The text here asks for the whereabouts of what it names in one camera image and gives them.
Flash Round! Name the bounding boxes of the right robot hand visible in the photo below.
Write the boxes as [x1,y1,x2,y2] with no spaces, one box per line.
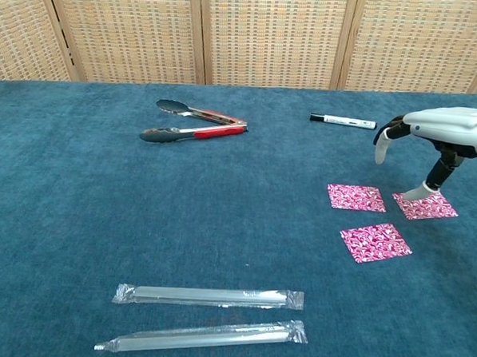
[371,101,477,204]

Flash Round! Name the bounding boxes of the pink patterned square packet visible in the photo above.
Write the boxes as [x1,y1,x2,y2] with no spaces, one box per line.
[391,189,460,223]
[338,220,415,268]
[326,183,388,213]

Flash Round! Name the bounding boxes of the white marker with black cap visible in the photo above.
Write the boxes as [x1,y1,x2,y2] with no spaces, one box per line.
[308,112,379,131]

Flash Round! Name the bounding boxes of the clear plastic wrapped straw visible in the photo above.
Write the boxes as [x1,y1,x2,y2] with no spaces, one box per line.
[111,280,305,314]
[93,309,310,357]

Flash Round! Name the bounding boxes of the blue felt table cover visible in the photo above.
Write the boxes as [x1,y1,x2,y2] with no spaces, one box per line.
[0,69,477,357]

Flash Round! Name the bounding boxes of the red-handled metal kitchen tongs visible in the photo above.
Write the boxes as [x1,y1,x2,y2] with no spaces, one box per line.
[139,97,250,149]

